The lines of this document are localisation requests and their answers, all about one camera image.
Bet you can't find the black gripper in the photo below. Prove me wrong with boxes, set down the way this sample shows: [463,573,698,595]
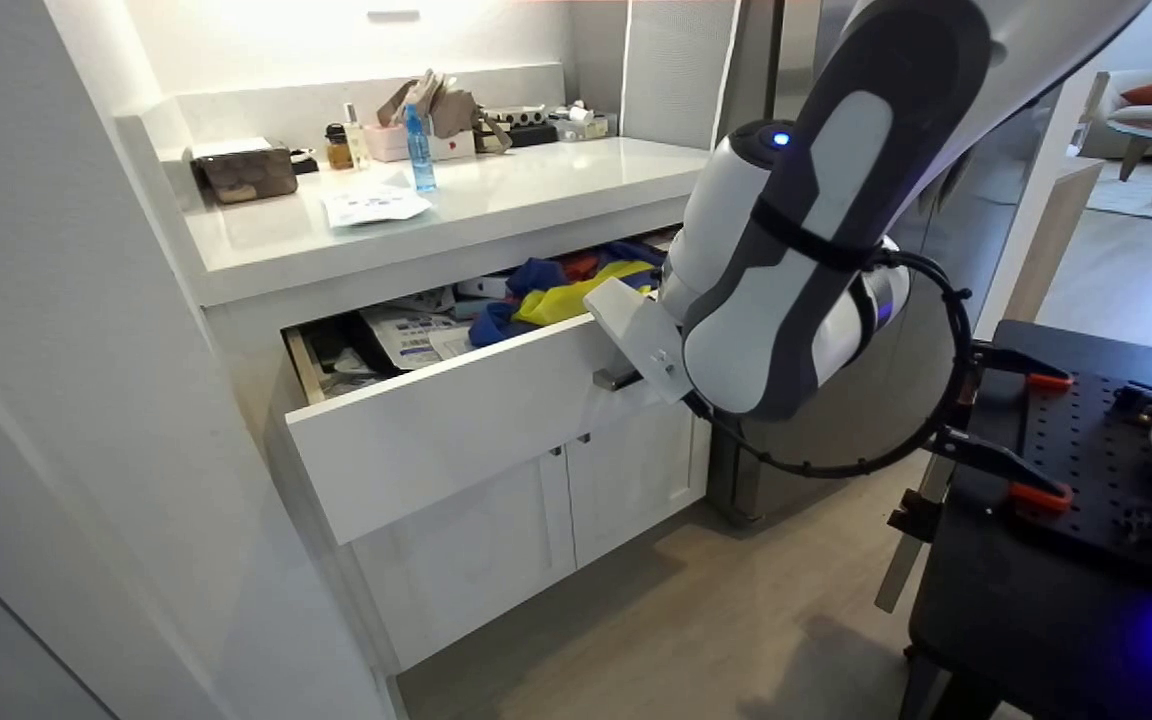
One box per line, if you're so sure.
[599,369,655,401]

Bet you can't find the white drawer with metal handle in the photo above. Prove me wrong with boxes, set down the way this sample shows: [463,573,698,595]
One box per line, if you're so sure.
[274,224,720,551]

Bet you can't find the black drawer item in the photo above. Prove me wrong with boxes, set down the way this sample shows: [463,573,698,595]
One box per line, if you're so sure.
[301,308,401,401]

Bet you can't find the narrow white lower cabinet door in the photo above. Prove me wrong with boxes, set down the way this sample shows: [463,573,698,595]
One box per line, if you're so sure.
[561,397,715,573]

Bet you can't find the red cloth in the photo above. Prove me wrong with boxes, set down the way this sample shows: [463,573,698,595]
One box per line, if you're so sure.
[561,247,609,285]

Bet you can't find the dark blue cloth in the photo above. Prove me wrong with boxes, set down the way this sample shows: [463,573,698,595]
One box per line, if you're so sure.
[599,237,671,273]

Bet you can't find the printed paper leaflets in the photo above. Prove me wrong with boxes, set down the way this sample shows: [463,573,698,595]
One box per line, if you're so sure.
[361,291,489,378]

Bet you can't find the wide white lower cabinet door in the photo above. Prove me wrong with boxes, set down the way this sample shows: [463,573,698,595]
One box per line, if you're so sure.
[342,447,578,675]

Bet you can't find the small white countertop item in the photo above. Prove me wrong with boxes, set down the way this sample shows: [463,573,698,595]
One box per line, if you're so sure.
[561,98,616,144]

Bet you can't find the black countertop item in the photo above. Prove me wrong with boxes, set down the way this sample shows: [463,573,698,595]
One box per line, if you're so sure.
[499,114,565,151]

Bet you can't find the white printed paper sheet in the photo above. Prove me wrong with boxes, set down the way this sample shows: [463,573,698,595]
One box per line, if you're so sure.
[317,180,434,237]

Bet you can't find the blue plastic bottle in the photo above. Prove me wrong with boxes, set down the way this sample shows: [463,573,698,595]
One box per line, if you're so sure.
[401,99,439,201]

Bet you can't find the stainless steel refrigerator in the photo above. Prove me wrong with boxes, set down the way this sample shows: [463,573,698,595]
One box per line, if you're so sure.
[704,0,1101,532]

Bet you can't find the small amber bottle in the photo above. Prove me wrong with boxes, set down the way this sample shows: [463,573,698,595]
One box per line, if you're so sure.
[319,122,357,176]

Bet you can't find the black perforated robot table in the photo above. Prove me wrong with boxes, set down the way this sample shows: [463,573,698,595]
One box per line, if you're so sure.
[896,318,1152,720]

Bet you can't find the small black clamp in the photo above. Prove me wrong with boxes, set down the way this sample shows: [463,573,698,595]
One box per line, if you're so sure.
[1113,379,1152,433]

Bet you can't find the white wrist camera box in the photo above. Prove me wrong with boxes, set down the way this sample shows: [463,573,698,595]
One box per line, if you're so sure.
[584,273,697,407]

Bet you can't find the black clamp orange handle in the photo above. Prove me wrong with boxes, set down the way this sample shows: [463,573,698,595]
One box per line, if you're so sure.
[961,337,1080,406]
[928,421,1080,520]

